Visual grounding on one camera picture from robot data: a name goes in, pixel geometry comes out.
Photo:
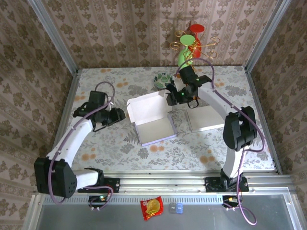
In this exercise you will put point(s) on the small blue card case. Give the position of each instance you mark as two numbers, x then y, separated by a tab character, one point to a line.
180	208

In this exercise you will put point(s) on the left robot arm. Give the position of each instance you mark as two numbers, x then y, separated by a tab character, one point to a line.
72	139

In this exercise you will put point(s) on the red wine glass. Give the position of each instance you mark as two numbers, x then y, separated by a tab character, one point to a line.
197	28

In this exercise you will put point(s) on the aluminium frame post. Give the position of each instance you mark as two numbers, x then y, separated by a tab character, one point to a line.
269	31
51	31

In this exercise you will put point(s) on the green wine glass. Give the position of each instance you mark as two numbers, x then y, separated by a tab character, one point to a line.
187	40

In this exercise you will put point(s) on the small grey card case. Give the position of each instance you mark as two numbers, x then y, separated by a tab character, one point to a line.
172	208

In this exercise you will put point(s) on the aluminium table side rail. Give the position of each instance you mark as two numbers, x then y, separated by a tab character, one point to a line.
70	95
257	100

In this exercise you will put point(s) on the flat white cardboard sheet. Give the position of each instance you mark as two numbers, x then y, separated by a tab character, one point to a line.
204	119

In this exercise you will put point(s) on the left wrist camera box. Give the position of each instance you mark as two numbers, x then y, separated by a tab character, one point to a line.
97	97

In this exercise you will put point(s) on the red snack packet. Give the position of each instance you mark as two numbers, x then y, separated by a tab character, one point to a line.
152	208

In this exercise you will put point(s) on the green leaf pattern bowl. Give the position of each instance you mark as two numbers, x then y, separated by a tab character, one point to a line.
162	80

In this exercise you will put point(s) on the white paper box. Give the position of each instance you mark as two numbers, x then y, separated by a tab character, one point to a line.
156	129

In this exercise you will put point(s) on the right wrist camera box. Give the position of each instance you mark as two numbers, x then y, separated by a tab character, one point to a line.
187	74

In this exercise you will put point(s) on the grey metal tray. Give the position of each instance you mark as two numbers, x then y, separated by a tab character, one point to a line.
204	218

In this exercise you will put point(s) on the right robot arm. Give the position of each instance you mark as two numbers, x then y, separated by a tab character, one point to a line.
216	100

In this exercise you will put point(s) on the floral tablecloth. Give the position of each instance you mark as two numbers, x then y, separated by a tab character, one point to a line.
115	155

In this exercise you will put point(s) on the small black controller board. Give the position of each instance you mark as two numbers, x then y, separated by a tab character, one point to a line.
99	200
231	200

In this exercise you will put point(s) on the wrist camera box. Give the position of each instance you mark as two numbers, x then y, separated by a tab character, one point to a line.
187	74
97	97

